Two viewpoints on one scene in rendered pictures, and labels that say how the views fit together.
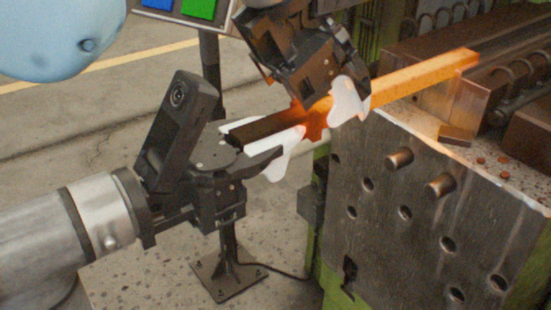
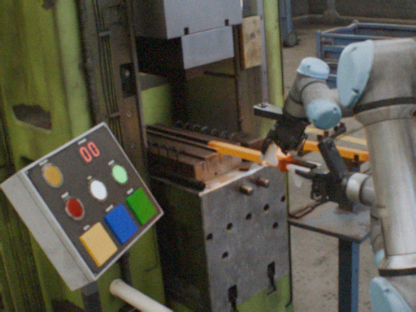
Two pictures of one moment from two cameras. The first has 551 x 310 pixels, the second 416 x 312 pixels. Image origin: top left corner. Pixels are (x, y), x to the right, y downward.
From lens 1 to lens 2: 176 cm
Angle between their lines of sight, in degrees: 83
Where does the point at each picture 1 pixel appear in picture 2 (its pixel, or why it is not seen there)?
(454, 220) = (265, 194)
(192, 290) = not seen: outside the picture
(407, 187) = (246, 203)
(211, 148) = (323, 168)
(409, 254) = (255, 235)
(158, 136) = (337, 161)
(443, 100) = (226, 162)
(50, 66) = not seen: hidden behind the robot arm
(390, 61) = (200, 167)
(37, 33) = not seen: hidden behind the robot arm
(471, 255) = (273, 201)
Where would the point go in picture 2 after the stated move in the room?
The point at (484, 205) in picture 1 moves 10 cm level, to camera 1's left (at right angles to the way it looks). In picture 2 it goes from (271, 175) to (278, 186)
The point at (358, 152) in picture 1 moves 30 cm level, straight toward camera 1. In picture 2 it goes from (221, 215) to (320, 211)
